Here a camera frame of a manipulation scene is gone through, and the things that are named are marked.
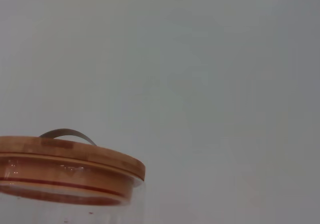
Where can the round bamboo jar lid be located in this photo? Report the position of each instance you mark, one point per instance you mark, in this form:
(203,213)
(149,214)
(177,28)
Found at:
(75,159)

